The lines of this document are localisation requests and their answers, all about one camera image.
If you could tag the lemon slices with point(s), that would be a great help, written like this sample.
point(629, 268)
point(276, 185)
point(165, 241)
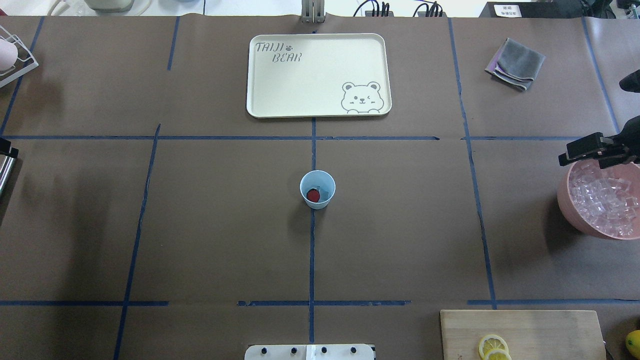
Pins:
point(493, 347)

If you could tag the cream bear tray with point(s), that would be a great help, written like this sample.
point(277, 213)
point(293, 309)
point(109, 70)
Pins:
point(318, 75)

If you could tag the red strawberry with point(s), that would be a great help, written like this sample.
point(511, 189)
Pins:
point(313, 195)

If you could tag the light blue cup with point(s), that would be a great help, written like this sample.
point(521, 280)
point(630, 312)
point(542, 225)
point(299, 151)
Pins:
point(324, 182)

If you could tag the wooden cutting board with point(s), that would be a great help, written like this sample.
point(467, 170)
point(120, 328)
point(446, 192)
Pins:
point(529, 334)

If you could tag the steel muddler with black tip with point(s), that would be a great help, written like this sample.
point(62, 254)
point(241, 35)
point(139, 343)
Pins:
point(8, 159)

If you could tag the grey folded cloth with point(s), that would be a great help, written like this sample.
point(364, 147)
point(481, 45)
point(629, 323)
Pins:
point(516, 65)

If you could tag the pink plastic cup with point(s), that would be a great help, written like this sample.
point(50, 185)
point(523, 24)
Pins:
point(8, 54)

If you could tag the whole lemon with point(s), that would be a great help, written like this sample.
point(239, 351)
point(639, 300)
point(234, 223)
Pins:
point(632, 343)

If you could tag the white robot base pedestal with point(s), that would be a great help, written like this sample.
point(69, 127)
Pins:
point(334, 351)

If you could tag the pink bowl of ice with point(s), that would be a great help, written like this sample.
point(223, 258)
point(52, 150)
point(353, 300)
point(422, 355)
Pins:
point(603, 203)

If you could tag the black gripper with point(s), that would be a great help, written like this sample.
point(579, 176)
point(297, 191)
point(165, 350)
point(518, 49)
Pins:
point(611, 149)

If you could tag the aluminium frame post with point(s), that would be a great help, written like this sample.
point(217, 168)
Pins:
point(313, 11)

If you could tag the white wire cup rack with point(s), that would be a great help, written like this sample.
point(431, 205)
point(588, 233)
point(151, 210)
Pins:
point(26, 60)

